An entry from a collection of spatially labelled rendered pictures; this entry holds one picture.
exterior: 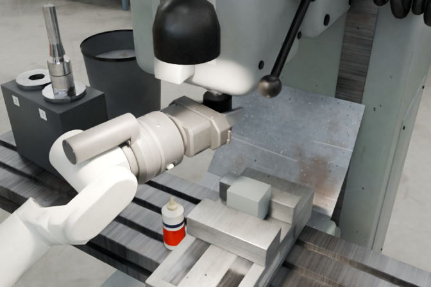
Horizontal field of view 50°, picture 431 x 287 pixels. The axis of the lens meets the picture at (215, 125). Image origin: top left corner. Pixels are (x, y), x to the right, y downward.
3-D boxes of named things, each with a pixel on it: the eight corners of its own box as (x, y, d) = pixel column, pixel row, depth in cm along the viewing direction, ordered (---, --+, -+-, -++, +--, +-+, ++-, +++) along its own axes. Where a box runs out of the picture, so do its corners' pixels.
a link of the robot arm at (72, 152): (162, 188, 67) (93, 227, 60) (119, 150, 73) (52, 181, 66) (164, 125, 60) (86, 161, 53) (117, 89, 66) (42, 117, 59)
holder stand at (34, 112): (73, 188, 102) (57, 108, 92) (16, 153, 113) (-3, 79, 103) (115, 162, 110) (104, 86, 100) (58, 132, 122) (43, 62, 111)
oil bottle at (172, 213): (177, 254, 85) (174, 208, 80) (159, 245, 87) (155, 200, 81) (189, 239, 88) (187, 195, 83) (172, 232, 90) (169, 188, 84)
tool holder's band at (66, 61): (67, 57, 99) (67, 52, 98) (73, 65, 95) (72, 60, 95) (45, 61, 97) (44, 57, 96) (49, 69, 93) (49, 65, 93)
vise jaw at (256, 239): (265, 268, 73) (266, 249, 71) (186, 234, 80) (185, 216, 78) (280, 243, 78) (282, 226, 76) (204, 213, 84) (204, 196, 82)
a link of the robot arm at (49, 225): (146, 189, 62) (69, 265, 58) (108, 155, 67) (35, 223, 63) (127, 166, 57) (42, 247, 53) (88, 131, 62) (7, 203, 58)
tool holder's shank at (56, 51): (64, 54, 97) (54, 2, 91) (68, 59, 95) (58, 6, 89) (49, 57, 96) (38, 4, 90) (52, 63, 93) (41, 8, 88)
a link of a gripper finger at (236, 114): (240, 120, 77) (213, 133, 73) (240, 102, 75) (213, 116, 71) (247, 123, 76) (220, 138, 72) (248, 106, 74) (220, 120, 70)
